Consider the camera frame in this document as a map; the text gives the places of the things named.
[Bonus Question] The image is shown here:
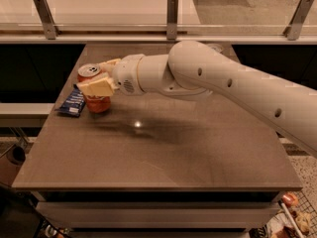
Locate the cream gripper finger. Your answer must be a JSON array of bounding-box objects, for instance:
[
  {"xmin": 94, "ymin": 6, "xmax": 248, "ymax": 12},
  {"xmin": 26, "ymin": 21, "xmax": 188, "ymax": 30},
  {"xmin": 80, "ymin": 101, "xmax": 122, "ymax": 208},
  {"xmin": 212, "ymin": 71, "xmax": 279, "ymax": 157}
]
[
  {"xmin": 77, "ymin": 76, "xmax": 117, "ymax": 96},
  {"xmin": 99, "ymin": 59, "xmax": 120, "ymax": 73}
]

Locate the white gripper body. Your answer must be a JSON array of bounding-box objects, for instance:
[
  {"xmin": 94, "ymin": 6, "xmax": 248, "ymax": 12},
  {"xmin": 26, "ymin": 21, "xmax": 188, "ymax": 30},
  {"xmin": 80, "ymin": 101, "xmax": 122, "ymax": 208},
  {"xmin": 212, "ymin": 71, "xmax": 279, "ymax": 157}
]
[{"xmin": 112, "ymin": 54, "xmax": 144, "ymax": 95}]

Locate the orange coke can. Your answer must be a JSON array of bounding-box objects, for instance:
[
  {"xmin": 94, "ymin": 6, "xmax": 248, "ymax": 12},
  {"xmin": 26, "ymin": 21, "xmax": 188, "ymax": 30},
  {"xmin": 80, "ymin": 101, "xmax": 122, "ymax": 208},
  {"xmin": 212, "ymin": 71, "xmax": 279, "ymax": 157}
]
[{"xmin": 77, "ymin": 63, "xmax": 111, "ymax": 113}]

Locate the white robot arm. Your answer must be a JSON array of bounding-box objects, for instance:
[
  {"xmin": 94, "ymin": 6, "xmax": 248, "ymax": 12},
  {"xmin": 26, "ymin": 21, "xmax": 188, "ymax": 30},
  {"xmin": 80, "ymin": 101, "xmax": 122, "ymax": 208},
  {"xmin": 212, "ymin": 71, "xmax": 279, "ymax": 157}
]
[{"xmin": 77, "ymin": 41, "xmax": 317, "ymax": 157}]

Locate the blue rxbar blueberry wrapper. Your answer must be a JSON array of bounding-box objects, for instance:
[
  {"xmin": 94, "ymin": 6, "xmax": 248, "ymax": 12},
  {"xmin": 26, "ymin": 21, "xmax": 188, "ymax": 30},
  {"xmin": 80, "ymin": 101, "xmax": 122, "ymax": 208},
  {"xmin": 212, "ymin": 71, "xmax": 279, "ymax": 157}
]
[{"xmin": 55, "ymin": 84, "xmax": 85, "ymax": 117}]

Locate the silver blue red bull can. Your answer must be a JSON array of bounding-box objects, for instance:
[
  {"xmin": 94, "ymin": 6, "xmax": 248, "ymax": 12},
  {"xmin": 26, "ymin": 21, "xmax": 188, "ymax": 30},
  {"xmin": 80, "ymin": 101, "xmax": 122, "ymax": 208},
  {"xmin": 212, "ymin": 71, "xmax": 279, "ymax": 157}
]
[{"xmin": 208, "ymin": 44, "xmax": 224, "ymax": 54}]

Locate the dark round stool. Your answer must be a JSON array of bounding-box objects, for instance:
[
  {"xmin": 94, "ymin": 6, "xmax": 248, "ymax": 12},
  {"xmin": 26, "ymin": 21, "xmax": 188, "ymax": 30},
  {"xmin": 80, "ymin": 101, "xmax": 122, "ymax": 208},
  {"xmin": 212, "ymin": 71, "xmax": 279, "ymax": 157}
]
[{"xmin": 6, "ymin": 146, "xmax": 26, "ymax": 166}]

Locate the grey table drawer front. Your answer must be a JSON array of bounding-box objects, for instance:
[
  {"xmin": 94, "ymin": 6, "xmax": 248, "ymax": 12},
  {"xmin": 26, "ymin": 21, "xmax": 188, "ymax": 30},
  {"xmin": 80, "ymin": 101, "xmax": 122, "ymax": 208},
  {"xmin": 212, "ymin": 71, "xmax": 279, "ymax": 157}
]
[{"xmin": 37, "ymin": 202, "xmax": 279, "ymax": 229}]

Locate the middle metal railing bracket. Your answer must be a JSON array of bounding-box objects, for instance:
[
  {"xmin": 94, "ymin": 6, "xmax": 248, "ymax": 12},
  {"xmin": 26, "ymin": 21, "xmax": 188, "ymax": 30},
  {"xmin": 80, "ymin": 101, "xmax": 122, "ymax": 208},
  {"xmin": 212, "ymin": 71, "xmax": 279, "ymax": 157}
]
[{"xmin": 166, "ymin": 0, "xmax": 178, "ymax": 40}]

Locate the metal railing bracket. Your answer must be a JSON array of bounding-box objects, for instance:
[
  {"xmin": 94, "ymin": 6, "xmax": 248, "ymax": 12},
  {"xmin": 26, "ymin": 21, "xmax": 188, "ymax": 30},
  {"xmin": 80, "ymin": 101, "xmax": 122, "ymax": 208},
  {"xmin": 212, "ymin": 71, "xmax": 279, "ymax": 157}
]
[
  {"xmin": 166, "ymin": 0, "xmax": 178, "ymax": 40},
  {"xmin": 283, "ymin": 0, "xmax": 314, "ymax": 41},
  {"xmin": 33, "ymin": 0, "xmax": 58, "ymax": 40}
]

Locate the left metal railing bracket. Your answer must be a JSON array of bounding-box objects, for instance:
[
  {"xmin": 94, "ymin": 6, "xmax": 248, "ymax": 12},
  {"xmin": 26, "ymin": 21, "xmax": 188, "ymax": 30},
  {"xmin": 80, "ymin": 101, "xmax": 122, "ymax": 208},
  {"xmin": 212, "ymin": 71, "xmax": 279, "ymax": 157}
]
[{"xmin": 33, "ymin": 0, "xmax": 58, "ymax": 40}]

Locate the right metal railing bracket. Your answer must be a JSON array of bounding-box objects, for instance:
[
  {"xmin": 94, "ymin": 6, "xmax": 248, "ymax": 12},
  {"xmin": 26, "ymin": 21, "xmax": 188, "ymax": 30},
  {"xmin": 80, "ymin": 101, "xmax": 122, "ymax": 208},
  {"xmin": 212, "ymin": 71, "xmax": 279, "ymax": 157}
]
[{"xmin": 283, "ymin": 0, "xmax": 314, "ymax": 41}]

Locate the wire basket with snacks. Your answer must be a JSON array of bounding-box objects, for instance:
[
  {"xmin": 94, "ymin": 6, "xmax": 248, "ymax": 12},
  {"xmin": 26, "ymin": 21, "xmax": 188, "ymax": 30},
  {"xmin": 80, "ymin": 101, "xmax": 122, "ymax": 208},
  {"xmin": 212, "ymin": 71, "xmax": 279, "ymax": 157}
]
[{"xmin": 249, "ymin": 191, "xmax": 317, "ymax": 238}]

